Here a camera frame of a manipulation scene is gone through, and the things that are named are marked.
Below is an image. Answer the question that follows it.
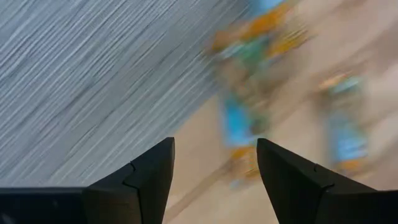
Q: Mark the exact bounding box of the orange granola bar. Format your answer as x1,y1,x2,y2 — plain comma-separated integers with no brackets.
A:
317,70,373,177
203,18,274,189
239,0,315,134

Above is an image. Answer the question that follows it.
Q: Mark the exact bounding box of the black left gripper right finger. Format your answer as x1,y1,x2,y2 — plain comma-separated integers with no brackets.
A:
256,138,377,224

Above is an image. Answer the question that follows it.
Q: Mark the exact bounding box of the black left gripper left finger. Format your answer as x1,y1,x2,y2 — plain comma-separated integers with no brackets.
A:
83,136,176,224

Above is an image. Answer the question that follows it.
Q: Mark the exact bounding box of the grey woven placemat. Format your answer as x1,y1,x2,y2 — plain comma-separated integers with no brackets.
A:
0,0,252,187

